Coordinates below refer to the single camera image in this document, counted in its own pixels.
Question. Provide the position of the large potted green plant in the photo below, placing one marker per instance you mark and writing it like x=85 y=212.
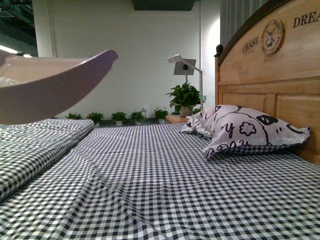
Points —
x=185 y=97

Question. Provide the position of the grey panel on stand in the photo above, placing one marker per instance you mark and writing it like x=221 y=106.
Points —
x=183 y=69

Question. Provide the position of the folded checkered blanket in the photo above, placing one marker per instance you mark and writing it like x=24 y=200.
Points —
x=26 y=150

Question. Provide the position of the far wooden nightstand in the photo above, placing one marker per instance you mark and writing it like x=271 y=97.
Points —
x=177 y=119

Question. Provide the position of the black white checkered bedsheet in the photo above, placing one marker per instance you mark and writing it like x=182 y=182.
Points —
x=152 y=183

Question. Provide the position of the small potted plant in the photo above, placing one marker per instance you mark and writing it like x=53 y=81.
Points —
x=160 y=115
x=96 y=117
x=137 y=117
x=73 y=116
x=118 y=118

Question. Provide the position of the beige plastic dustpan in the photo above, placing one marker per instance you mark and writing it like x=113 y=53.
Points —
x=47 y=86

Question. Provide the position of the wooden bed frame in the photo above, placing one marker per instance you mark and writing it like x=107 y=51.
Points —
x=272 y=64

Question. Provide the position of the light blue curtain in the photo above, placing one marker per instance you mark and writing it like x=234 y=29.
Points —
x=233 y=13

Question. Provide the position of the cartoon print pillow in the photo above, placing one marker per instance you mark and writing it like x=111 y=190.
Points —
x=243 y=130

